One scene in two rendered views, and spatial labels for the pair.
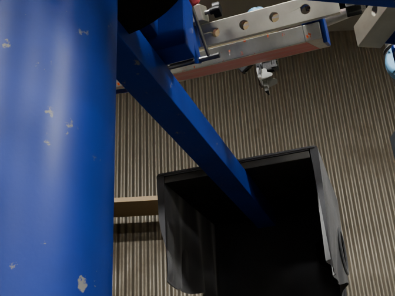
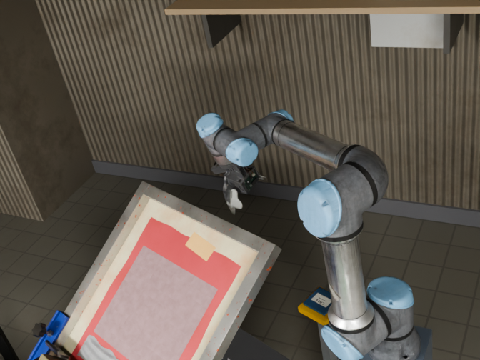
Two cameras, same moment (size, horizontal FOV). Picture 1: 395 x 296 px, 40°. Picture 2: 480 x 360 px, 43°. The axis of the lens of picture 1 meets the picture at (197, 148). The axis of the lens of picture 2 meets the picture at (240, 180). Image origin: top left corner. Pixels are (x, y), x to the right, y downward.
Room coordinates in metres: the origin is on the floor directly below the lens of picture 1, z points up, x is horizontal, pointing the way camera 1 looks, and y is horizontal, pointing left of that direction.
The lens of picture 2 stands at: (0.54, -1.13, 2.62)
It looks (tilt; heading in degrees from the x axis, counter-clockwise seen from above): 34 degrees down; 32
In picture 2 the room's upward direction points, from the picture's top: 12 degrees counter-clockwise
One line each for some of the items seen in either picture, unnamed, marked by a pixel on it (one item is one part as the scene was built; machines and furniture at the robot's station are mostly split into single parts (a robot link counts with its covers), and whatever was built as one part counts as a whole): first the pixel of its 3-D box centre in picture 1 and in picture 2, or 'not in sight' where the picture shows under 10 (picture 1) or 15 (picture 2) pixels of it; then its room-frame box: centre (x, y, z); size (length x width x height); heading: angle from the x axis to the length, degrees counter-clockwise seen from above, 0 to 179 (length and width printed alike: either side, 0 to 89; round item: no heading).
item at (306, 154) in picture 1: (254, 192); not in sight; (1.54, -0.17, 0.93); 0.46 x 0.41 x 0.03; 162
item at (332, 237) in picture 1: (323, 236); not in sight; (1.48, -0.34, 0.77); 0.46 x 0.09 x 0.36; 162
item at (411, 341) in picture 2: not in sight; (392, 333); (1.68, -0.79, 1.25); 0.15 x 0.15 x 0.10
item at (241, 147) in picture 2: not in sight; (241, 145); (1.77, -0.37, 1.77); 0.11 x 0.11 x 0.08; 62
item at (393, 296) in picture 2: not in sight; (388, 305); (1.67, -0.79, 1.37); 0.13 x 0.12 x 0.14; 152
